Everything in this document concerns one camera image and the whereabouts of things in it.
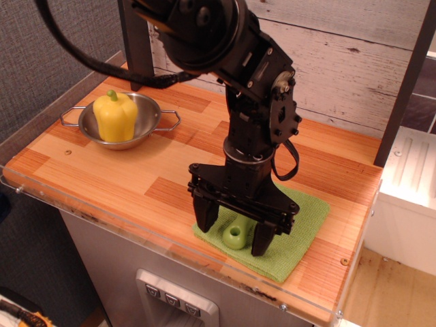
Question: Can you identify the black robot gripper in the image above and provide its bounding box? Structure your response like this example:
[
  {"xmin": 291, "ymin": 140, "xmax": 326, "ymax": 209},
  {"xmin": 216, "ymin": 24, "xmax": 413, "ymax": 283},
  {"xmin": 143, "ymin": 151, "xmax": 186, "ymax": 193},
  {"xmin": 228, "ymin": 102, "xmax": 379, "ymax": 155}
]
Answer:
[{"xmin": 188, "ymin": 154, "xmax": 300, "ymax": 257}]

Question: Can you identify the green handled grey spatula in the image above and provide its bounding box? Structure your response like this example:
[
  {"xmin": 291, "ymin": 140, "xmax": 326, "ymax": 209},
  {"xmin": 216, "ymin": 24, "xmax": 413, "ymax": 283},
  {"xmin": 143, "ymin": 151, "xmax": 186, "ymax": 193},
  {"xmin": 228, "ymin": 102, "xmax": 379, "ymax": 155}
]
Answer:
[{"xmin": 222, "ymin": 215, "xmax": 255, "ymax": 250}]

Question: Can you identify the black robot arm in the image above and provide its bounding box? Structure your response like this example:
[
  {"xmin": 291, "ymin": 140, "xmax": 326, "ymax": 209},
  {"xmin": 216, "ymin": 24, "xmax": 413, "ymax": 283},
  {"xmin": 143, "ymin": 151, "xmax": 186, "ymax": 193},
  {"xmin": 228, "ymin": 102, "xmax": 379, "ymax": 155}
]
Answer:
[{"xmin": 132, "ymin": 1, "xmax": 301, "ymax": 256}]

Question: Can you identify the small steel pot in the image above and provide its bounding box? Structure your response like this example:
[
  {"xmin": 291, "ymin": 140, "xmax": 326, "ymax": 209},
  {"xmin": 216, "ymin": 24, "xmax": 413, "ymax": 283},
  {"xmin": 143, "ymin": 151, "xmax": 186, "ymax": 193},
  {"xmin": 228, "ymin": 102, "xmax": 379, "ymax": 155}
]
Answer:
[{"xmin": 60, "ymin": 90, "xmax": 181, "ymax": 151}]

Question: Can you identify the clear acrylic edge guard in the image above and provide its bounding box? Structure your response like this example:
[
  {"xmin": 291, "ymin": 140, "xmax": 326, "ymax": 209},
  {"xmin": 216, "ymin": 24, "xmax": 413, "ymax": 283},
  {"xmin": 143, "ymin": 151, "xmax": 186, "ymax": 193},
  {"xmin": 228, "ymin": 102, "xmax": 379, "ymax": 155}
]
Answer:
[{"xmin": 2, "ymin": 157, "xmax": 382, "ymax": 326}]

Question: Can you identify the green woven cloth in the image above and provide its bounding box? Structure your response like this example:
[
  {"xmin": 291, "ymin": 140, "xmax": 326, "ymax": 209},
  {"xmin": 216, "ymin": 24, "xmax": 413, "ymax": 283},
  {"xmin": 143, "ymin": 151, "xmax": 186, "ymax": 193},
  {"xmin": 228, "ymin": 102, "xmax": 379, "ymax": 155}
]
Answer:
[{"xmin": 192, "ymin": 185, "xmax": 330, "ymax": 283}]

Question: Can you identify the silver dispenser button panel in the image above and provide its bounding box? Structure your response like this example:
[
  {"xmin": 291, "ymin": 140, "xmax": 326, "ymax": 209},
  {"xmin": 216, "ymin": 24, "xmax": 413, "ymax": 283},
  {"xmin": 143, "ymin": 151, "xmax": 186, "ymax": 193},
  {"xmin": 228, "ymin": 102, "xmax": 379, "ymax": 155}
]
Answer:
[{"xmin": 136, "ymin": 269, "xmax": 220, "ymax": 326}]

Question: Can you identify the grey toy fridge cabinet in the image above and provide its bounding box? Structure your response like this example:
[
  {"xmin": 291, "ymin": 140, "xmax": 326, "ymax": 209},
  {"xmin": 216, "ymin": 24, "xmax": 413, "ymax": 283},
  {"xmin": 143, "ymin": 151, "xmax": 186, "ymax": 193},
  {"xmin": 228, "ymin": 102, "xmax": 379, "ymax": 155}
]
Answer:
[{"xmin": 61, "ymin": 212, "xmax": 310, "ymax": 326}]

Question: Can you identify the yellow toy bell pepper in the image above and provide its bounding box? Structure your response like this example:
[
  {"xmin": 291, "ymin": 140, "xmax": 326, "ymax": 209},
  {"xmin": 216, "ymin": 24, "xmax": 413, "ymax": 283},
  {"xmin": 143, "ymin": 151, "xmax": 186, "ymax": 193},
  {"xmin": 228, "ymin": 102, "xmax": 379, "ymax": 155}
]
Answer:
[{"xmin": 93, "ymin": 90, "xmax": 138, "ymax": 143}]

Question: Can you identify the white toy sink unit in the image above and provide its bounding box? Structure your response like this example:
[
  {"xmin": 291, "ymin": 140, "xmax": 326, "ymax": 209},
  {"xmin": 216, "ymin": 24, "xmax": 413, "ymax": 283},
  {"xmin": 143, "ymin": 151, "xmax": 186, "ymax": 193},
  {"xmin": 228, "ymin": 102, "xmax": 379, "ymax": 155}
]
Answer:
[{"xmin": 364, "ymin": 127, "xmax": 435, "ymax": 275}]

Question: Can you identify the orange object at corner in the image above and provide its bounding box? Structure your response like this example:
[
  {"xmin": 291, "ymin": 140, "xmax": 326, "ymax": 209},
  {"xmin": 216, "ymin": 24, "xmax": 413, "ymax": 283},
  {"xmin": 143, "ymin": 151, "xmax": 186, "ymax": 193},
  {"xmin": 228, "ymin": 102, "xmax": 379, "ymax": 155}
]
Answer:
[{"xmin": 18, "ymin": 312, "xmax": 52, "ymax": 327}]

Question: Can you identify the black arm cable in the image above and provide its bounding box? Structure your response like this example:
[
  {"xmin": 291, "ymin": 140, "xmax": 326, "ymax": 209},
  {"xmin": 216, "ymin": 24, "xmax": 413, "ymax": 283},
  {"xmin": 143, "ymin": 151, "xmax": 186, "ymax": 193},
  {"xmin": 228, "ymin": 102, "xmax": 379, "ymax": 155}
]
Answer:
[{"xmin": 35, "ymin": 0, "xmax": 198, "ymax": 90}]

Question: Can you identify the dark right upright post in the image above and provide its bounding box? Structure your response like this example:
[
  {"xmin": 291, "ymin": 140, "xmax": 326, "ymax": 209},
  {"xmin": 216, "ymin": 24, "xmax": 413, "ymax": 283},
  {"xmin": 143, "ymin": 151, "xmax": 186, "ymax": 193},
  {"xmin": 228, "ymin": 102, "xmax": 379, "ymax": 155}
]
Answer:
[{"xmin": 373, "ymin": 0, "xmax": 435, "ymax": 168}]

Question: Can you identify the dark upright post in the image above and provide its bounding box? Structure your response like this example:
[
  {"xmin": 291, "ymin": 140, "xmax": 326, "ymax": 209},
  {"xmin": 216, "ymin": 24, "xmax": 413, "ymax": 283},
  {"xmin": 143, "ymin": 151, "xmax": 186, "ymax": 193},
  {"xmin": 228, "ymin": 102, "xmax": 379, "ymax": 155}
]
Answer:
[
  {"xmin": 373, "ymin": 0, "xmax": 435, "ymax": 168},
  {"xmin": 118, "ymin": 0, "xmax": 155, "ymax": 78}
]

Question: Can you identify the dark left upright post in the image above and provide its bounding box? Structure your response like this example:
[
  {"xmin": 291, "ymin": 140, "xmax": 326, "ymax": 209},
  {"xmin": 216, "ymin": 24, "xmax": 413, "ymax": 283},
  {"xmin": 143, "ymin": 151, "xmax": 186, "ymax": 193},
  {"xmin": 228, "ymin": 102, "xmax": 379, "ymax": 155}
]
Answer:
[{"xmin": 118, "ymin": 0, "xmax": 155, "ymax": 78}]

